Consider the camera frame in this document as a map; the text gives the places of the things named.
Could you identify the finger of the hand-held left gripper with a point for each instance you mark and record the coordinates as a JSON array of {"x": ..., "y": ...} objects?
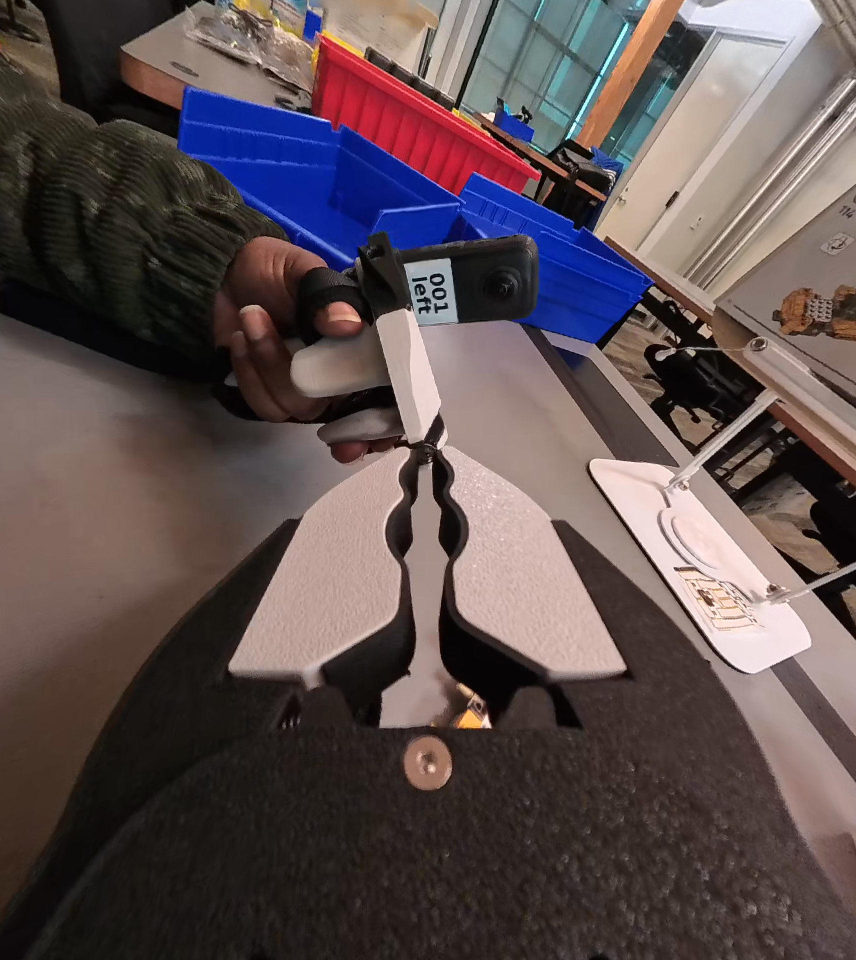
[{"x": 409, "y": 367}]

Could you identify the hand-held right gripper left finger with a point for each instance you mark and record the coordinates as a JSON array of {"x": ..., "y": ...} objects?
[{"x": 315, "y": 592}]

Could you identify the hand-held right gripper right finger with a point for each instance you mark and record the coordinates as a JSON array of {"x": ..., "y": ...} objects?
[{"x": 540, "y": 592}]

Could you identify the yellow lego car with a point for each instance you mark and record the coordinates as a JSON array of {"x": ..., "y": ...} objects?
[{"x": 465, "y": 716}]

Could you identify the person's left forearm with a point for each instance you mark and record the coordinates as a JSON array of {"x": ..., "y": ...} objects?
[{"x": 97, "y": 210}]

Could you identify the lego sticker sheet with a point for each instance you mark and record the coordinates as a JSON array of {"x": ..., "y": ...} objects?
[{"x": 720, "y": 600}]

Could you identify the lego instruction booklet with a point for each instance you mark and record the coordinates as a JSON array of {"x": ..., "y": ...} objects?
[{"x": 848, "y": 247}]

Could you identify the person's left hand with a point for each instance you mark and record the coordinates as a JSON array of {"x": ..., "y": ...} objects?
[{"x": 263, "y": 360}]

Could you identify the blue plastic bin stack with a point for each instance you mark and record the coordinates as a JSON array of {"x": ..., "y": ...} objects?
[{"x": 585, "y": 285}]

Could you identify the wooden desk with black legs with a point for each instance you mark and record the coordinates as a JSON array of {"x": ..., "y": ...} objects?
[{"x": 540, "y": 154}]

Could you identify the black bag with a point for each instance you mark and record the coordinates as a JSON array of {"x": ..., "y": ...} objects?
[{"x": 581, "y": 169}]

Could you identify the white book stand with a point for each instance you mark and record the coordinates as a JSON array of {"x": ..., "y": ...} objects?
[{"x": 638, "y": 495}]

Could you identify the small blue bin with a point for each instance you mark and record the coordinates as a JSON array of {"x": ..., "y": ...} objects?
[{"x": 514, "y": 124}]

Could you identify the black office chair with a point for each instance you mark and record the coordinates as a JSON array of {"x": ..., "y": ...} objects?
[{"x": 672, "y": 375}]

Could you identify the red plastic bin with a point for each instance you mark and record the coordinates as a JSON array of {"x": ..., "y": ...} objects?
[{"x": 398, "y": 112}]

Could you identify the row of black blocks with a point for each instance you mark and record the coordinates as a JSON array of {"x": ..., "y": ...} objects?
[{"x": 409, "y": 75}]

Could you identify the wooden column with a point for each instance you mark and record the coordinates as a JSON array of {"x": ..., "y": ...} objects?
[{"x": 630, "y": 67}]

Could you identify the clear plastic bags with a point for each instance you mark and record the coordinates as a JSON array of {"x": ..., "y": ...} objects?
[{"x": 247, "y": 45}]

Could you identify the grey table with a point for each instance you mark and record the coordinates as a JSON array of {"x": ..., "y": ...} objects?
[{"x": 165, "y": 67}]

